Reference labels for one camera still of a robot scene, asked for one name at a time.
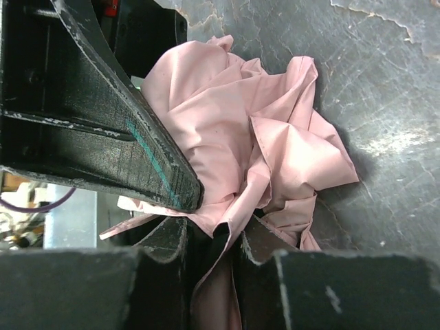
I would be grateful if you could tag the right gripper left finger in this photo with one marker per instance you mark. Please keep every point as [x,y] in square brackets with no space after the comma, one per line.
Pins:
[140,287]

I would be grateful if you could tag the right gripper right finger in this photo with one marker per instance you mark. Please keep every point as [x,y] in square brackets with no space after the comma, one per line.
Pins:
[280,287]

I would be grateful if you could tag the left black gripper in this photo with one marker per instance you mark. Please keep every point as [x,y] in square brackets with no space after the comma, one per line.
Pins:
[70,114]

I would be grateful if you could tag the pink folding umbrella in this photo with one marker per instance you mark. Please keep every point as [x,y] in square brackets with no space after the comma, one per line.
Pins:
[255,141]

